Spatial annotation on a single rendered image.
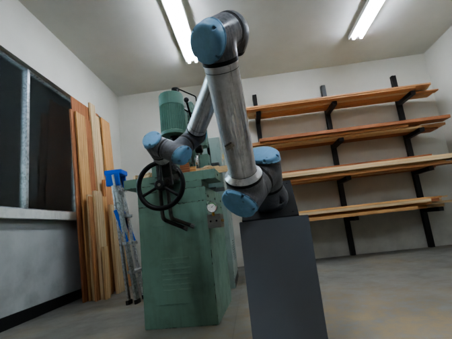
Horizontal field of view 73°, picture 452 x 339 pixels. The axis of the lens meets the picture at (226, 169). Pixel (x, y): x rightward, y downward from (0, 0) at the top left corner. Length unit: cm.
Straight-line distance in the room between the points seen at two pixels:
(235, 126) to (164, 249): 110
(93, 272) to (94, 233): 36
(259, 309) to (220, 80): 92
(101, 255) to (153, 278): 139
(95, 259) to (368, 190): 349
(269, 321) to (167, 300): 76
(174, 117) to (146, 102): 281
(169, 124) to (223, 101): 115
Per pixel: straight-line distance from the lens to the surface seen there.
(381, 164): 411
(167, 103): 218
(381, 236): 463
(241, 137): 107
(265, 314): 139
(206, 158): 224
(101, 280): 330
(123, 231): 282
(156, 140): 138
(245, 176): 116
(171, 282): 195
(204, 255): 188
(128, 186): 205
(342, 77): 499
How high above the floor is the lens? 53
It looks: 11 degrees up
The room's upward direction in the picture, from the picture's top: 6 degrees counter-clockwise
